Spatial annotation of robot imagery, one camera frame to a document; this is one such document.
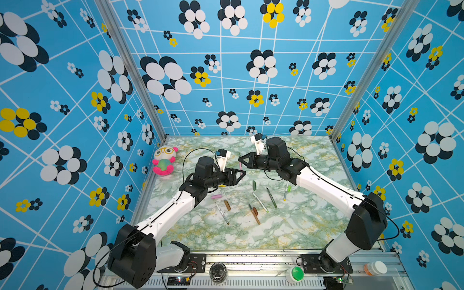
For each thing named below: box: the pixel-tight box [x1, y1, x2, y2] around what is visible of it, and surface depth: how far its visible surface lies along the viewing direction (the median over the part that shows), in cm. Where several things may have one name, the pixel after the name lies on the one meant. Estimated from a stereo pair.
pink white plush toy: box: [152, 145, 179, 179], surface depth 104 cm
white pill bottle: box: [363, 260, 388, 277], surface depth 68 cm
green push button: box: [285, 266, 306, 284], surface depth 65 cm
